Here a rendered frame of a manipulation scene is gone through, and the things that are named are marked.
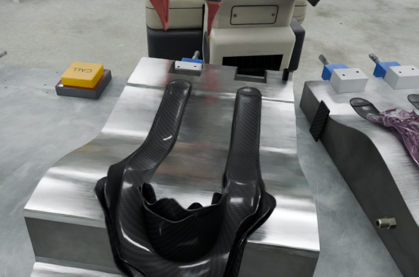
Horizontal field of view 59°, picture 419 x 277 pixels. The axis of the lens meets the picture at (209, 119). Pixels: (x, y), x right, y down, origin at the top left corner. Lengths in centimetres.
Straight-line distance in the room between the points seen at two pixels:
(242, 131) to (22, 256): 31
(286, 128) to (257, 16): 52
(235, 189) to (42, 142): 37
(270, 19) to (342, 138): 50
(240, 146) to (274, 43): 54
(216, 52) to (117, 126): 50
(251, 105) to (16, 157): 37
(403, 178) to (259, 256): 23
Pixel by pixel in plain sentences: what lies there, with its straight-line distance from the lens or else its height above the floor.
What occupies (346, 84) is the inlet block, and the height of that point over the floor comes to 87.
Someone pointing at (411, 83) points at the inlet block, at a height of 87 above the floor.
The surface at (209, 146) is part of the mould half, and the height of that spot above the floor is 89.
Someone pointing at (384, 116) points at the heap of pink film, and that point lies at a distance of 59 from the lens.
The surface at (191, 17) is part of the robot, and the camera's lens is 124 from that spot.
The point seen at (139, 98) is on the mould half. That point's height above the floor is 89.
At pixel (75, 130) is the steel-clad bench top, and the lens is 66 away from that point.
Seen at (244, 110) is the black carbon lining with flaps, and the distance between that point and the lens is 55.
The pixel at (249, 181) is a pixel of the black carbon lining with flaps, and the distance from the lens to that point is 39.
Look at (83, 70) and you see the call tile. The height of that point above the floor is 84.
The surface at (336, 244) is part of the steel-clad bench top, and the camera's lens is 52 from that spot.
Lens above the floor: 120
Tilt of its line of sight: 37 degrees down
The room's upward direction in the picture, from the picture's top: 3 degrees clockwise
